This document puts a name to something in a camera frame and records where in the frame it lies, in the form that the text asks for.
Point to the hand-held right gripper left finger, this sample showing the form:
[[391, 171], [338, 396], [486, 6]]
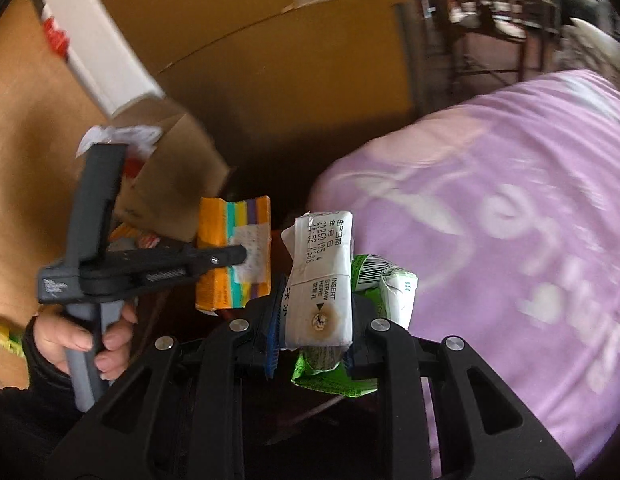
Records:
[[274, 335]]

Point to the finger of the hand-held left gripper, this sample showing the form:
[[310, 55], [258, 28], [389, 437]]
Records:
[[219, 256]]

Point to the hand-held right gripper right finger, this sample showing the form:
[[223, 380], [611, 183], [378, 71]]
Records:
[[362, 355]]

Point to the green and white milk carton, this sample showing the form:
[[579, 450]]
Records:
[[320, 280]]

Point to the brown cardboard box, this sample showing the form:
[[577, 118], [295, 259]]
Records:
[[179, 175]]

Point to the person's left forearm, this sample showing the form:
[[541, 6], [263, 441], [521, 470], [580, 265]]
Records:
[[19, 410]]

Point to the person's left hand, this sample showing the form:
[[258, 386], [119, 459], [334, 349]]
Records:
[[79, 337]]

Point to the crumpled white plastic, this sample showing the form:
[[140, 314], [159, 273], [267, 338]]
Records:
[[119, 135]]

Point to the yellow green wrapper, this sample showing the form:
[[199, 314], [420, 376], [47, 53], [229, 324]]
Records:
[[7, 337]]

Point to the wooden cabinet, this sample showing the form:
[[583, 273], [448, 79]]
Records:
[[290, 60]]

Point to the pink printed blanket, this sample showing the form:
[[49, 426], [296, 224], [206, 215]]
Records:
[[490, 160]]

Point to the pillow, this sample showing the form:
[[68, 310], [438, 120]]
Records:
[[590, 45]]

